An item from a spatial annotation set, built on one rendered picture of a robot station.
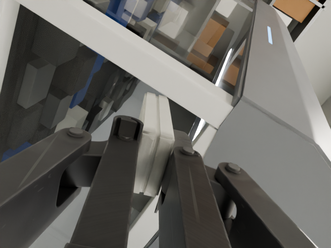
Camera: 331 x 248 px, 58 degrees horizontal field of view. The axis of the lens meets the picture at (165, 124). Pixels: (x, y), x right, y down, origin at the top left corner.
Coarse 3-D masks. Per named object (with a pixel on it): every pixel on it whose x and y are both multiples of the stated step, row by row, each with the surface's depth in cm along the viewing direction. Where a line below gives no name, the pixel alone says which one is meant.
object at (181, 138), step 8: (176, 136) 15; (184, 136) 15; (176, 144) 14; (184, 144) 14; (168, 160) 13; (168, 168) 12; (208, 168) 12; (168, 176) 12; (208, 176) 12; (168, 184) 12; (216, 184) 11; (216, 192) 12; (224, 192) 11; (216, 200) 12; (224, 200) 12; (224, 208) 12; (232, 208) 12; (224, 216) 12
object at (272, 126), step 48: (0, 0) 50; (48, 0) 47; (0, 48) 56; (96, 48) 49; (144, 48) 47; (288, 48) 104; (192, 96) 48; (240, 96) 46; (288, 96) 57; (192, 144) 53; (240, 144) 49; (288, 144) 46; (288, 192) 50; (144, 240) 66
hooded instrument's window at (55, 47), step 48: (96, 0) 50; (144, 0) 65; (192, 0) 91; (240, 0) 154; (48, 48) 53; (192, 48) 56; (240, 48) 75; (0, 96) 62; (48, 96) 58; (96, 96) 55; (0, 144) 68; (48, 240) 80
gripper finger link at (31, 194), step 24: (48, 144) 10; (72, 144) 10; (0, 168) 8; (24, 168) 8; (48, 168) 8; (0, 192) 7; (24, 192) 7; (48, 192) 9; (72, 192) 11; (0, 216) 7; (24, 216) 8; (48, 216) 9; (0, 240) 7; (24, 240) 8
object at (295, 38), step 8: (272, 0) 292; (312, 0) 284; (320, 0) 302; (328, 0) 281; (320, 8) 285; (312, 16) 294; (304, 24) 305; (296, 32) 317; (304, 32) 296; (296, 40) 301
